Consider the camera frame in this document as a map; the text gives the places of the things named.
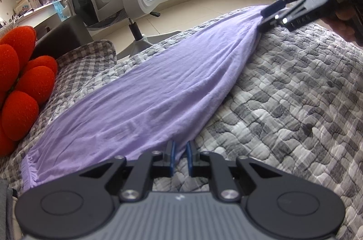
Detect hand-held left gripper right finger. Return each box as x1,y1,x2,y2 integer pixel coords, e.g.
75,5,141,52
186,141,280,201

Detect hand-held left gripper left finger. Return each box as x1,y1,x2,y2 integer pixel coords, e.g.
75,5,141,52
79,141,178,201

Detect purple shirt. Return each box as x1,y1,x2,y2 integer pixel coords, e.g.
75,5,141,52
21,5,280,192

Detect person's right hand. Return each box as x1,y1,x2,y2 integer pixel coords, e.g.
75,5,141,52
322,9,358,42

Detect grey checked quilted blanket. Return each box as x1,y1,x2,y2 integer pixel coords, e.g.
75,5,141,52
0,6,363,240

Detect orange pumpkin cushion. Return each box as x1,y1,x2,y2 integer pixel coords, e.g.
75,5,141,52
0,56,59,157
0,25,37,93

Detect light blue bag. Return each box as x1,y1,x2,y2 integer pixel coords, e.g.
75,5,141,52
52,0,67,22

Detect white desk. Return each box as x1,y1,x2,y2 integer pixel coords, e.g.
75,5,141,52
13,3,67,31

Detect upright picture books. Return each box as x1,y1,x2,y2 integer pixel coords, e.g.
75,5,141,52
14,0,43,17

